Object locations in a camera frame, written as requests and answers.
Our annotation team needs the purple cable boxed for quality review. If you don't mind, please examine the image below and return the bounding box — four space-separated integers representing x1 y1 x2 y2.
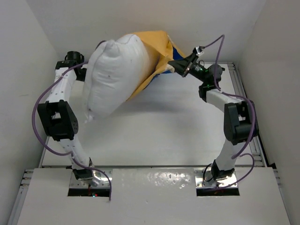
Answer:
31 40 113 202
202 34 256 188

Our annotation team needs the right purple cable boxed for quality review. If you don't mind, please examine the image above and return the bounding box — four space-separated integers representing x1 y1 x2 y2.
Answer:
202 34 256 188

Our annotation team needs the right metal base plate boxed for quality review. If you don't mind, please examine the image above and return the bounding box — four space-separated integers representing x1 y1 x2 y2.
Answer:
194 167 238 189

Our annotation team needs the white front cover board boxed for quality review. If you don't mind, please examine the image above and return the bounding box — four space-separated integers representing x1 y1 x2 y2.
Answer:
18 167 289 225

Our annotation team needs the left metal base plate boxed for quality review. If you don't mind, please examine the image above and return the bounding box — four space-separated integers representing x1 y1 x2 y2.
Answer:
69 168 113 189

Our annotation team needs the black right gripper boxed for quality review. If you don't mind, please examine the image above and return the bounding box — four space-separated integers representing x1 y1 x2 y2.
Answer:
167 53 208 84

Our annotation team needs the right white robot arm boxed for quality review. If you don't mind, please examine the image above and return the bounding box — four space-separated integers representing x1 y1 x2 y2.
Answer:
168 53 259 181

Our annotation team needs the yellow blue printed pillowcase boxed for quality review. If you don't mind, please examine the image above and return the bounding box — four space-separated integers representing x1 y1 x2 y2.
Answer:
129 30 186 99

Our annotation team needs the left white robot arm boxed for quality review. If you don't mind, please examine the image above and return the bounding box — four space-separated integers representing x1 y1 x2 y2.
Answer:
34 51 95 183

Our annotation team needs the metal base plate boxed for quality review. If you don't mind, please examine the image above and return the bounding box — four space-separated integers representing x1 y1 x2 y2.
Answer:
194 167 238 189
69 168 113 189

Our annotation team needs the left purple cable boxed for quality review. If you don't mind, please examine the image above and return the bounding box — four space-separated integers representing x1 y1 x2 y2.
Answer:
31 40 113 202

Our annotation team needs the white pillow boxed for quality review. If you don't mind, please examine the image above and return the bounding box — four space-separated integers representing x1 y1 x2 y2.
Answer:
82 34 150 121

